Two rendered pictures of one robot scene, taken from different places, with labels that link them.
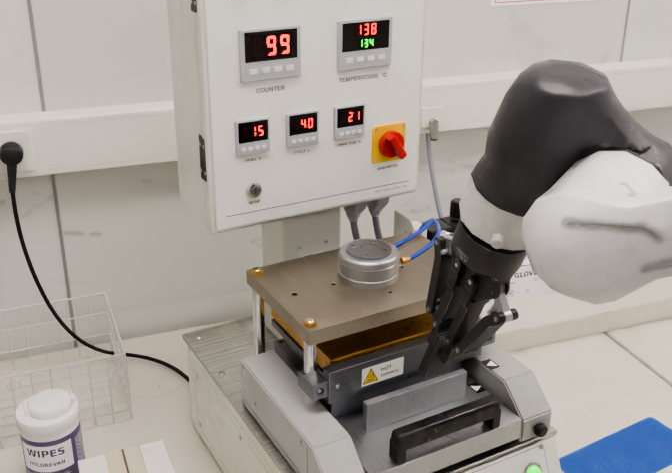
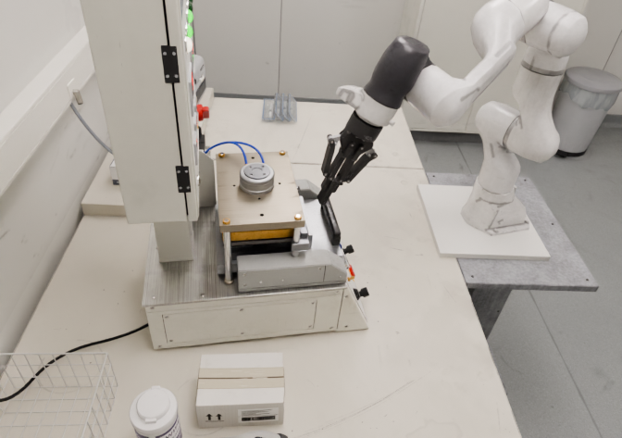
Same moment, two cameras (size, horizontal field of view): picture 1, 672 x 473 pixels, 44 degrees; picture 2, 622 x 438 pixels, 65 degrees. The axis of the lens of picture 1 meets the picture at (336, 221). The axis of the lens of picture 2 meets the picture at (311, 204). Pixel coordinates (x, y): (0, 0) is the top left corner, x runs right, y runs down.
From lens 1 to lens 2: 1.00 m
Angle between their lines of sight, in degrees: 64
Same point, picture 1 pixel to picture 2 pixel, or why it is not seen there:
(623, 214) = (472, 87)
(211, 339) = (160, 292)
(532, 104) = (418, 60)
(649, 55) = not seen: outside the picture
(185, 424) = (146, 355)
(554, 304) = not seen: hidden behind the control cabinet
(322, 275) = (246, 199)
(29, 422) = (165, 420)
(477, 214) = (384, 117)
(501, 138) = (403, 80)
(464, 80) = (70, 55)
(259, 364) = (249, 264)
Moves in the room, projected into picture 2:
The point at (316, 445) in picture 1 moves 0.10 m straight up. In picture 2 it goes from (329, 262) to (334, 229)
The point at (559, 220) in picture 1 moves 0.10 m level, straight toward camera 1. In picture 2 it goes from (459, 99) to (507, 117)
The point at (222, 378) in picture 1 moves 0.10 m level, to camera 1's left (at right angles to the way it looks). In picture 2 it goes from (208, 295) to (185, 331)
